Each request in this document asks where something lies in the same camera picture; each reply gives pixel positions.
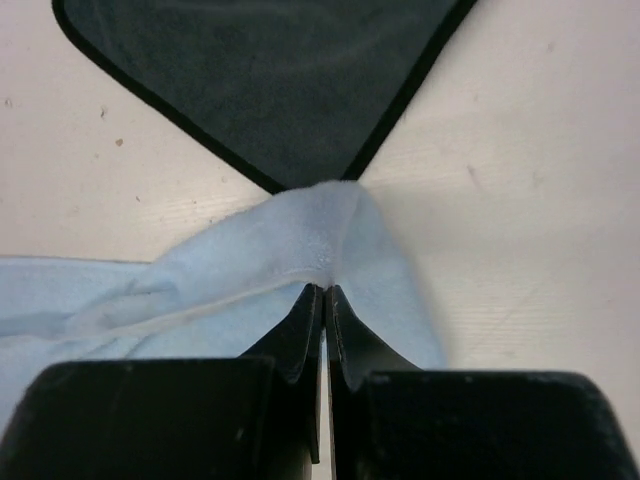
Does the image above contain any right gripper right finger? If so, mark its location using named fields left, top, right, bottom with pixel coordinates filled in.
left=324, top=287, right=639, bottom=480

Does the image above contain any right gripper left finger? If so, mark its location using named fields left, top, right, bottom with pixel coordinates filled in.
left=1, top=285, right=323, bottom=479

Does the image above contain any light blue towel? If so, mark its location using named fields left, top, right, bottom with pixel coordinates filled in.
left=0, top=180, right=447, bottom=389

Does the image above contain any dark grey towel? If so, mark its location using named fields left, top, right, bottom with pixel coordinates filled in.
left=52, top=1, right=473, bottom=194

